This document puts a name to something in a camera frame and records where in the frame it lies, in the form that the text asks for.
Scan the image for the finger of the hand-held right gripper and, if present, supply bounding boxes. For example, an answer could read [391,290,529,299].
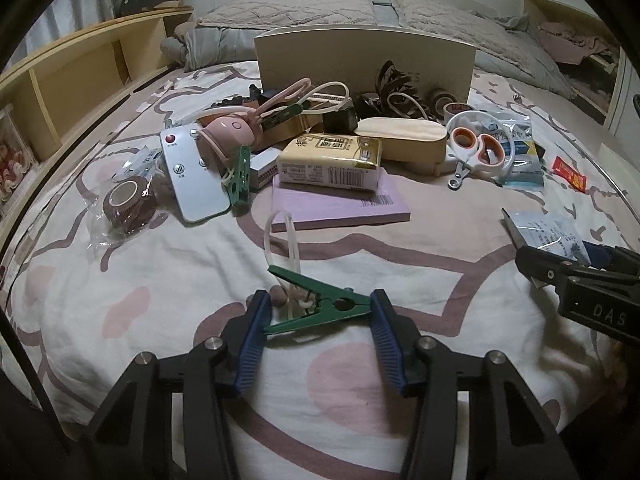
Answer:
[581,241,640,281]
[515,246,590,290]

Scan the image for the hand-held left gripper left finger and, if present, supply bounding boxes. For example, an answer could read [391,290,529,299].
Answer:
[75,289,273,480]

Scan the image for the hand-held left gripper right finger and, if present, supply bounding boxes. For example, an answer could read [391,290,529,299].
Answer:
[369,289,566,480]

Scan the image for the white printed packet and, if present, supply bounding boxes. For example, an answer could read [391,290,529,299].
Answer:
[501,207,586,288]

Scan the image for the green clothes peg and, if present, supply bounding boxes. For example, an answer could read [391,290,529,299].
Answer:
[227,145,252,217]
[264,265,373,336]

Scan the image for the white cord loop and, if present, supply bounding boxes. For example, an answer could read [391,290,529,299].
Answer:
[264,210,313,317]

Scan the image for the brown tape roll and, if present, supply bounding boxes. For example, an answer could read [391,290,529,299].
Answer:
[87,167,168,260]

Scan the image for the white storage box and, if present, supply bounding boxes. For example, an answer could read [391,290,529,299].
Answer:
[253,29,476,107]

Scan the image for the red snack packet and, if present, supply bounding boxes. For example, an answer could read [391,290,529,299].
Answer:
[552,156,587,194]

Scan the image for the white and orange scissors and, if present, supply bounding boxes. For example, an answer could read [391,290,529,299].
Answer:
[446,110,519,192]

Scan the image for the pink sticky note pad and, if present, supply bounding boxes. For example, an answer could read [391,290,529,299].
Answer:
[271,169,412,232]

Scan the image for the white remote control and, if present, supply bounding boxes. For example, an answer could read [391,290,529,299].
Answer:
[160,127,232,224]

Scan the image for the small white patterned box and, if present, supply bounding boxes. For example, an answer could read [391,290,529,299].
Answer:
[249,149,282,190]

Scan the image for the red and white tape roll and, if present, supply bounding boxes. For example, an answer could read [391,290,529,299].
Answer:
[442,102,474,125]

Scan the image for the beige tissue pack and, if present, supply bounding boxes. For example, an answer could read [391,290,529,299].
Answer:
[276,132,384,193]

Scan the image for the oval wooden box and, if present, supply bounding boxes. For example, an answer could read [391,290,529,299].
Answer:
[356,117,448,164]

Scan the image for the pink handheld device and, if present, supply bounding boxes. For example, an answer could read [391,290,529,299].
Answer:
[196,78,314,163]

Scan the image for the small clear packet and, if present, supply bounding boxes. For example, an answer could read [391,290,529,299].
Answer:
[125,146,165,177]

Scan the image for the pile of clothes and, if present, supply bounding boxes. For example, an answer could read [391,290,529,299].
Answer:
[536,20,622,65]

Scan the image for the black power adapter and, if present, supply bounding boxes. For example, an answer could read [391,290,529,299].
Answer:
[322,101,359,136]

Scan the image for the wooden side shelf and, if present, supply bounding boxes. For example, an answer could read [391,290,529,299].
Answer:
[522,0,640,137]

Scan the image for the beige quilted pillow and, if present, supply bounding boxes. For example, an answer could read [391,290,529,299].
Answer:
[196,0,379,29]
[394,0,553,81]

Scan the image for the framed picture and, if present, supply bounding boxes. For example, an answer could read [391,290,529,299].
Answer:
[0,104,40,203]

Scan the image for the wooden bedside shelf unit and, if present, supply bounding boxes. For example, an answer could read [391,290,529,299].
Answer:
[0,7,194,261]

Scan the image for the grey curtain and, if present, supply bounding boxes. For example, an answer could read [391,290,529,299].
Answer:
[10,0,118,57]

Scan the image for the black straps bundle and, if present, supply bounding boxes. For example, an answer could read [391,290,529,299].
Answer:
[374,60,418,97]

